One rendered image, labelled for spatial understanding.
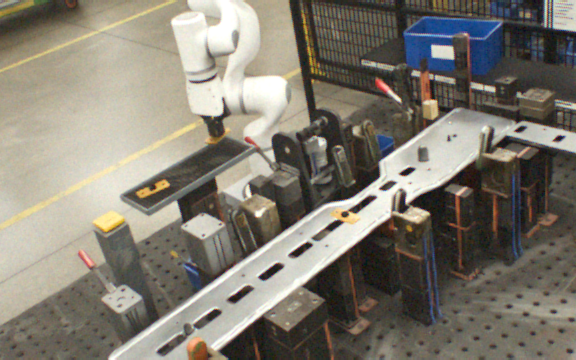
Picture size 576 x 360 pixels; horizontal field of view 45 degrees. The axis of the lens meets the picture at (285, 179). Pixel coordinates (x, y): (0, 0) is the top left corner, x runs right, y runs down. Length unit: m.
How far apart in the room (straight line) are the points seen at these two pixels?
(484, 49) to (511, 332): 0.98
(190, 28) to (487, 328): 1.09
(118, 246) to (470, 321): 0.95
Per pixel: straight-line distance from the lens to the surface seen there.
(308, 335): 1.58
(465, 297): 2.04
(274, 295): 1.66
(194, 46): 1.78
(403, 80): 2.17
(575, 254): 2.20
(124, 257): 1.83
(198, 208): 1.91
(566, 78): 2.44
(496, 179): 2.02
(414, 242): 1.80
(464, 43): 2.38
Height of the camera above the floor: 2.06
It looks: 31 degrees down
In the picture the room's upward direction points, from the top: 12 degrees counter-clockwise
